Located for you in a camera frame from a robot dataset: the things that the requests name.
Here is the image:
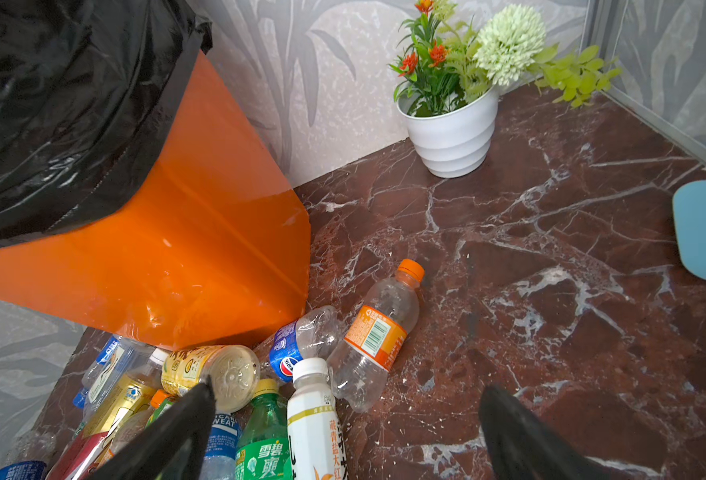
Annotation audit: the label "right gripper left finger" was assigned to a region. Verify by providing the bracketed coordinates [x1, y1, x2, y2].
[90, 377, 216, 480]

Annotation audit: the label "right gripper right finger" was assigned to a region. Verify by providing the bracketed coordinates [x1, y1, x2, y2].
[478, 384, 628, 479]

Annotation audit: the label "blue label water bottle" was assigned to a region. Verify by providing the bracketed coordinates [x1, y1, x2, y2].
[199, 412, 241, 480]

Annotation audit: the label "blue label crushed bottle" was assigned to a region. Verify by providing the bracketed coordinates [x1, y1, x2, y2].
[73, 336, 153, 418]

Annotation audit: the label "orange trash bin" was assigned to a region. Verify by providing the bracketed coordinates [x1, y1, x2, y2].
[0, 55, 310, 350]

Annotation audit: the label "black bin liner bag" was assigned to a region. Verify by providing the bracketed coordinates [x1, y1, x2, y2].
[0, 1, 212, 248]

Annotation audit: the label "orange label clear bottle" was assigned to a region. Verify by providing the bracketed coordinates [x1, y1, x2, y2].
[98, 389, 170, 467]

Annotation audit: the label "red yellow tea bottle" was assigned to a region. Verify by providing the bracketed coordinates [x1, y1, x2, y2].
[47, 348, 169, 479]

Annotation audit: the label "green sprite bottle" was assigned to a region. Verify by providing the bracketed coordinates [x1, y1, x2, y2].
[234, 379, 293, 480]

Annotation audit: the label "yellow label tea bottle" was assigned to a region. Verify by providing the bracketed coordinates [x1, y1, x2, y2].
[161, 345, 261, 413]

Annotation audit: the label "white orange drink bottle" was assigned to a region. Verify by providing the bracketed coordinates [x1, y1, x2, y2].
[287, 357, 349, 480]

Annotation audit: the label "pepsi label clear bottle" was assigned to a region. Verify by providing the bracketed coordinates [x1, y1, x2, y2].
[0, 430, 56, 480]

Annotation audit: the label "orange cap clear bottle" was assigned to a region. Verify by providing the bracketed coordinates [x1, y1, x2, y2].
[328, 259, 425, 413]

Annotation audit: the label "small pepsi bottle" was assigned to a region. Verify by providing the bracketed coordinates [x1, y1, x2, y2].
[254, 305, 344, 385]

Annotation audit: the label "white potted artificial flowers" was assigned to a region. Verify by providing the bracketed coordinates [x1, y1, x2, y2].
[390, 1, 622, 179]

